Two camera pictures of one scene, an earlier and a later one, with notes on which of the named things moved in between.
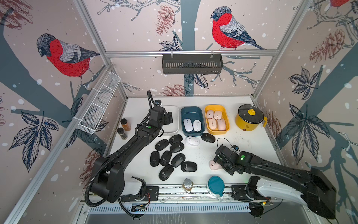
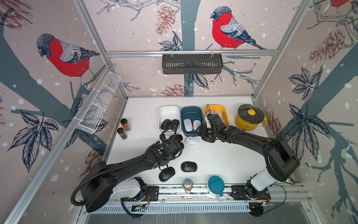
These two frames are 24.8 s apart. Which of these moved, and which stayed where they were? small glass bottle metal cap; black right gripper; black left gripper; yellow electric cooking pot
Moved: black left gripper; black right gripper
Stayed: yellow electric cooking pot; small glass bottle metal cap
